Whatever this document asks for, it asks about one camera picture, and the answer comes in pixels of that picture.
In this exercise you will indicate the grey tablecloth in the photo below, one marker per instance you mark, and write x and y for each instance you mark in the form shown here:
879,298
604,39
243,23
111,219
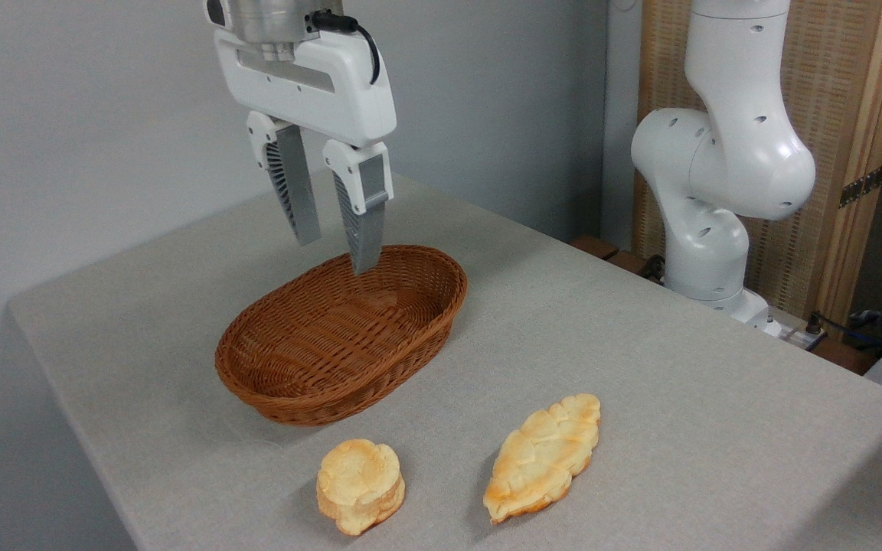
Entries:
678,367

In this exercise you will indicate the wooden rattan folding screen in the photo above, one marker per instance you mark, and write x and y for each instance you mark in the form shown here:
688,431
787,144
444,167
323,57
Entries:
831,76

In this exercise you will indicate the brown oval wicker basket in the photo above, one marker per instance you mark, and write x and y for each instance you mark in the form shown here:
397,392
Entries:
334,344

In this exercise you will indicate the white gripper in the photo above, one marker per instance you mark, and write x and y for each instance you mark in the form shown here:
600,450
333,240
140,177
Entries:
334,92

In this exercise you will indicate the white power socket with plug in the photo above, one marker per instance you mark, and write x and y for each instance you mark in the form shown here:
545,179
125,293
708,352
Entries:
805,334

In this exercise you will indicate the black metal screen hinge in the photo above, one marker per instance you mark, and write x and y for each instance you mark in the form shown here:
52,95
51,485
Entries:
862,186

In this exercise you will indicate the round flower-shaped bread bun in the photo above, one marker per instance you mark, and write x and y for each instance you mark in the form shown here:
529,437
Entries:
358,482

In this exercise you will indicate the long braided bread loaf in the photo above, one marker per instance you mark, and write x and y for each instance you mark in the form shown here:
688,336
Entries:
544,455

